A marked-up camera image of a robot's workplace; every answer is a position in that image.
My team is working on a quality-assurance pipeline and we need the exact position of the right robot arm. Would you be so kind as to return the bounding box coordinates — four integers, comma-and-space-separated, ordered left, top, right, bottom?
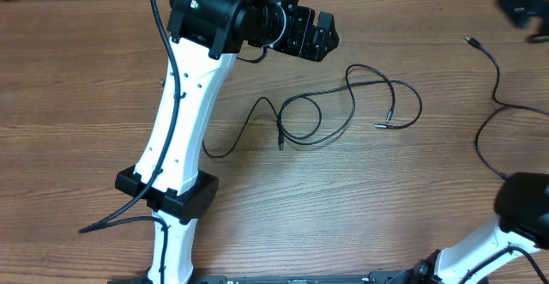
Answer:
386, 36, 548, 283

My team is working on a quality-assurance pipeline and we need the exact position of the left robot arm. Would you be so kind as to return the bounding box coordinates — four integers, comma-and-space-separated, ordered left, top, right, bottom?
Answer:
115, 0, 339, 283

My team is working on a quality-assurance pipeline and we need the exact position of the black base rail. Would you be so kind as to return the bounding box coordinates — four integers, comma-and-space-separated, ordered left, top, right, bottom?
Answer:
189, 269, 413, 284

